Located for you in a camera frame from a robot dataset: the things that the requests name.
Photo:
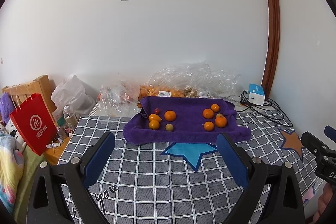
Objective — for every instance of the pastel rainbow blanket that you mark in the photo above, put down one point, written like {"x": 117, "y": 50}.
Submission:
{"x": 9, "y": 161}

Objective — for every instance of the wooden chair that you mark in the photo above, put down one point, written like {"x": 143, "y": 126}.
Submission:
{"x": 42, "y": 82}

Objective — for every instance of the orange tangerine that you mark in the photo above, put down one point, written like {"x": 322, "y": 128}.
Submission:
{"x": 208, "y": 113}
{"x": 208, "y": 126}
{"x": 215, "y": 107}
{"x": 170, "y": 115}
{"x": 154, "y": 125}

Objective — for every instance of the small clear bottle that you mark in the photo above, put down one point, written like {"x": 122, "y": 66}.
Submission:
{"x": 61, "y": 132}

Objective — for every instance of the small yellow-orange tangerine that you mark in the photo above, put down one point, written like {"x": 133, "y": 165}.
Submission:
{"x": 153, "y": 117}

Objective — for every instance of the large crumpled clear plastic bag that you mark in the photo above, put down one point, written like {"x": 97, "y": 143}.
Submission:
{"x": 197, "y": 77}

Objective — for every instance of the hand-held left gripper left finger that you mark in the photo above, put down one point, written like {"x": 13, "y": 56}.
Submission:
{"x": 98, "y": 163}

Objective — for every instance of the blue and white box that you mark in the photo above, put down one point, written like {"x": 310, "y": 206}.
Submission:
{"x": 256, "y": 94}

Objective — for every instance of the person's right hand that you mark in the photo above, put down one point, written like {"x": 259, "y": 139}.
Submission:
{"x": 328, "y": 200}

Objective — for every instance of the grey checkered star sheet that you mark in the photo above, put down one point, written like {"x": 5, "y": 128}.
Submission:
{"x": 157, "y": 182}

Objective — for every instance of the black and white plush toy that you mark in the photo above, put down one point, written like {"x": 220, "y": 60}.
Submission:
{"x": 13, "y": 132}

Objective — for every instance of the clear plastic water bottle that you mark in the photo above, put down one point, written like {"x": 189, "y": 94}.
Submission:
{"x": 69, "y": 116}

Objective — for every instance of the yellow-green bed cover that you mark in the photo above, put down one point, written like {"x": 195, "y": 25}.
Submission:
{"x": 31, "y": 176}

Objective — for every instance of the purple plush toy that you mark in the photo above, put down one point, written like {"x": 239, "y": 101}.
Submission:
{"x": 5, "y": 106}

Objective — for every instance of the large tangerine with green stem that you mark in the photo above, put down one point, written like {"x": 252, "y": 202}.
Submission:
{"x": 220, "y": 122}

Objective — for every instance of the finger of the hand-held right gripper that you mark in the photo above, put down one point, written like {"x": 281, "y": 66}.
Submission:
{"x": 312, "y": 141}
{"x": 330, "y": 131}

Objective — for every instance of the purple towel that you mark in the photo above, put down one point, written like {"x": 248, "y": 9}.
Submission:
{"x": 189, "y": 113}

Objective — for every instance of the small clear plastic bag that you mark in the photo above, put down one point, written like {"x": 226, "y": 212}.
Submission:
{"x": 118, "y": 98}

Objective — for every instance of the brown wooden door frame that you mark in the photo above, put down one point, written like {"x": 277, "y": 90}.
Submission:
{"x": 270, "y": 16}

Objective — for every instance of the white plastic bag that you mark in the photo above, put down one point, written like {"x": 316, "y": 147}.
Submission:
{"x": 73, "y": 95}

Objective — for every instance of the red paper bag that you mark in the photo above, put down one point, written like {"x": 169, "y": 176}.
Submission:
{"x": 32, "y": 124}

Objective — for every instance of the green and white box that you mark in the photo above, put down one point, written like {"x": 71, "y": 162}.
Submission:
{"x": 57, "y": 117}

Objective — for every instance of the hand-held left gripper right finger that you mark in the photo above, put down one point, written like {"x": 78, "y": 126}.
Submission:
{"x": 233, "y": 161}

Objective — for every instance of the small white tube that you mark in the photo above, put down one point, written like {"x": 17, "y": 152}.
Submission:
{"x": 53, "y": 145}

